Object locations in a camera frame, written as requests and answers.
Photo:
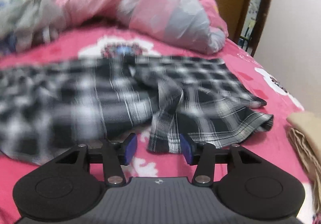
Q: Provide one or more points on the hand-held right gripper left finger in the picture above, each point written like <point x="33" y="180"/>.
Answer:
<point x="130" y="150"/>

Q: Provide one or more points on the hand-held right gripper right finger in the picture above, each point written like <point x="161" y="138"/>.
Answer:
<point x="186" y="150"/>

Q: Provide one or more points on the black white plaid shirt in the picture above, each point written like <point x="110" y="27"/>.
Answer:
<point x="125" y="98"/>

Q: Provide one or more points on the pink floral bed blanket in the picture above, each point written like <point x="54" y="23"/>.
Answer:
<point x="238" y="63"/>

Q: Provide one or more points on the folded beige garment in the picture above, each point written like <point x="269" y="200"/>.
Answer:
<point x="304" y="133"/>

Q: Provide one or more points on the pink grey quilt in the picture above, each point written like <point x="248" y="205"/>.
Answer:
<point x="150" y="0"/>

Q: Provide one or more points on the grey garment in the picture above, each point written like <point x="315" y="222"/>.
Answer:
<point x="27" y="20"/>

